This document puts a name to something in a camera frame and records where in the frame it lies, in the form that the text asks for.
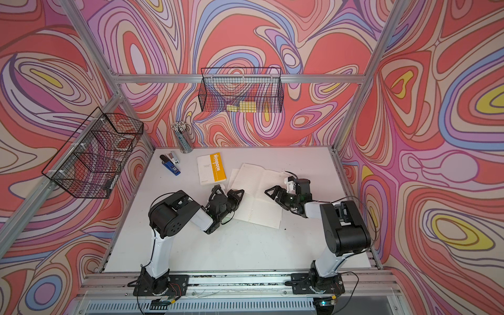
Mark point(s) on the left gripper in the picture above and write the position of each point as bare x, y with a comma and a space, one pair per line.
233, 195

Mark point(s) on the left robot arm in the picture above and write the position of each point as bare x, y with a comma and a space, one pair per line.
167, 215

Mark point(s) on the wire basket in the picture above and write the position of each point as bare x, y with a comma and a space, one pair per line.
222, 86
90, 162

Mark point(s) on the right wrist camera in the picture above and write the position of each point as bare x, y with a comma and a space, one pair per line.
290, 184

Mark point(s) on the small white eraser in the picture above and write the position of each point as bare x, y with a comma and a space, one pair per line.
173, 157

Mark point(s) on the back wire basket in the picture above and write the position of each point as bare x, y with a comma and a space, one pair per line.
222, 86

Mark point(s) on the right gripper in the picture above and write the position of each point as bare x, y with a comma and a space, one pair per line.
277, 189

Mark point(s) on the left wire basket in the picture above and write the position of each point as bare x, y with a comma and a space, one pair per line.
90, 162

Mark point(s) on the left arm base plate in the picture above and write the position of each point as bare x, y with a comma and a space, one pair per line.
173, 286

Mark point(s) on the blue stapler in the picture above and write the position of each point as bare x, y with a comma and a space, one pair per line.
166, 162

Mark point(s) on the yellow sticky notes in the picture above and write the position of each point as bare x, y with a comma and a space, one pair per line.
243, 107

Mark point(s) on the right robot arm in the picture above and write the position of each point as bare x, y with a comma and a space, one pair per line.
345, 232

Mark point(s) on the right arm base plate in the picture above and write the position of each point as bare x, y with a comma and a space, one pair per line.
305, 283

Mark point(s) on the mesh pencil cup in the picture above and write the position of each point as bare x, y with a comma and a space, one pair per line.
181, 132

